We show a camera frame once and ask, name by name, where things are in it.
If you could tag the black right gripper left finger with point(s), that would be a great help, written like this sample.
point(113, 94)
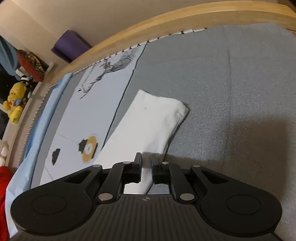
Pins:
point(65, 204)

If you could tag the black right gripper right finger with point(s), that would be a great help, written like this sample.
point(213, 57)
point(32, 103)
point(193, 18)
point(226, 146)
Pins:
point(226, 204)

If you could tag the white t-shirt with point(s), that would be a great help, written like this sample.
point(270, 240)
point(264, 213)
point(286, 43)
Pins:
point(146, 128)

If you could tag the light blue blanket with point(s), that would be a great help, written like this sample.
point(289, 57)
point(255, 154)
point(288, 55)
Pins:
point(22, 179)

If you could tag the red fabric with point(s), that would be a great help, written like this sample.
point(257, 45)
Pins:
point(5, 177)

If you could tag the printed light bed sheet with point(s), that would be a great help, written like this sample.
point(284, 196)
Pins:
point(82, 119)

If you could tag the white plush toy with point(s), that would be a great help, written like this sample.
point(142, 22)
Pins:
point(4, 148)

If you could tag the yellow plush bear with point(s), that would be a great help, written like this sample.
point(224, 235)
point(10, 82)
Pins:
point(15, 102)

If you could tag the grey woven bed mat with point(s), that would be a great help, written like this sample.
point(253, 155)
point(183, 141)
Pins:
point(238, 83)

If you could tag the red patterned cushion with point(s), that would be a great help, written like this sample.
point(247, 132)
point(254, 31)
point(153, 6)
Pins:
point(31, 64)

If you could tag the purple rolled mat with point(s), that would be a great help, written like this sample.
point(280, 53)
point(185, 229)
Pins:
point(70, 46)

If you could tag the wooden bed frame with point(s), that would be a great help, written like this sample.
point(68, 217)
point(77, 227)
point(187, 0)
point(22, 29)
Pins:
point(200, 16)

